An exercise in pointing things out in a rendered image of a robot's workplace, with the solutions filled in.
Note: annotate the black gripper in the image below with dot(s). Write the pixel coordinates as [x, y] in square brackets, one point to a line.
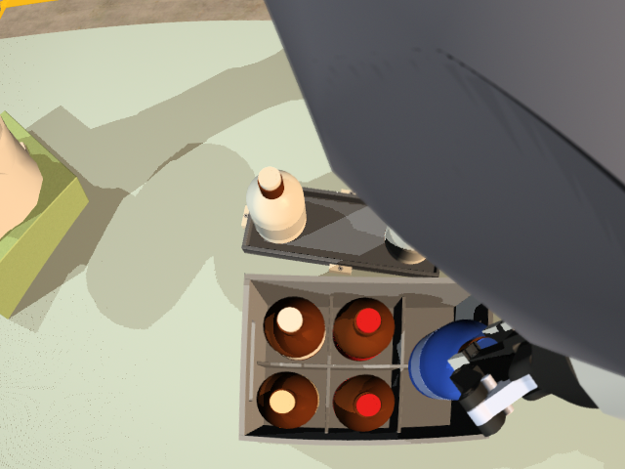
[534, 372]

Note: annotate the blue bottle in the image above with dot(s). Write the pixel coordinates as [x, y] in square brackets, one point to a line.
[428, 368]

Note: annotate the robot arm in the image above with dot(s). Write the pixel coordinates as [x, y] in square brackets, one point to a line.
[489, 135]

